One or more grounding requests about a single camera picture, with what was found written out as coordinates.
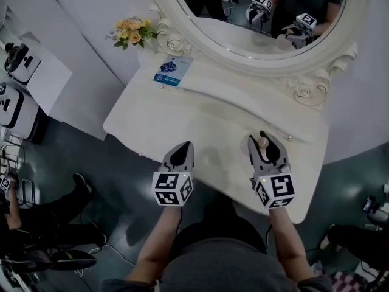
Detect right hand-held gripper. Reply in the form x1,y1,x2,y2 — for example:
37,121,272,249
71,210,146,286
247,130,297,210

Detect checkered cloth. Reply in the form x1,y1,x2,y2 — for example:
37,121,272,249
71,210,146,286
330,270,367,292

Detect small black device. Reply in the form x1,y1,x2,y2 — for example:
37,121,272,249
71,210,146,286
361,195,377,213

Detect person's right forearm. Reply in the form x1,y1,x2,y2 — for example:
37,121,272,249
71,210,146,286
268,206,320,283

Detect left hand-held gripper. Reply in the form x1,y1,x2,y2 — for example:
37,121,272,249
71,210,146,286
151,141,195,208

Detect person's left forearm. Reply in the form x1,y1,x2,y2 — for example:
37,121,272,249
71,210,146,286
125,204,184,283

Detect person's grey shirt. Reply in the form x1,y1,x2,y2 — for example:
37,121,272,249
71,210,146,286
99,237,334,292

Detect yellow flower bouquet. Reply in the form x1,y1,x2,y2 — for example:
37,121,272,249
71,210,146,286
105,16,159,51

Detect white case black trim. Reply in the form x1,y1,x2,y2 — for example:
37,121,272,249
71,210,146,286
0,83,41,141

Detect white dressing table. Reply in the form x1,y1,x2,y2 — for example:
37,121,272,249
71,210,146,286
103,52,331,225

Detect person's black trousers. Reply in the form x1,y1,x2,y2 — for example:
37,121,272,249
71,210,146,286
175,192,269,257

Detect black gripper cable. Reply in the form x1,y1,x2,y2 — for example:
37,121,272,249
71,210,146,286
175,206,184,240

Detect oval mirror ornate white frame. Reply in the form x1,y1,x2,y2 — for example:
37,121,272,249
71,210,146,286
143,0,360,113

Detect white side cabinet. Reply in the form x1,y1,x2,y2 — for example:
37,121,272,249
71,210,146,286
0,30,74,117

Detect blue and white packet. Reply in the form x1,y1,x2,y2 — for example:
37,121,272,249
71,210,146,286
153,55,194,88

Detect white floor cable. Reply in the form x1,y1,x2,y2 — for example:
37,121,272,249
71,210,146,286
74,243,137,277

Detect white device with black camera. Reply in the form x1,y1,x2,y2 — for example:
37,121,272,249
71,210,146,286
4,42,42,82

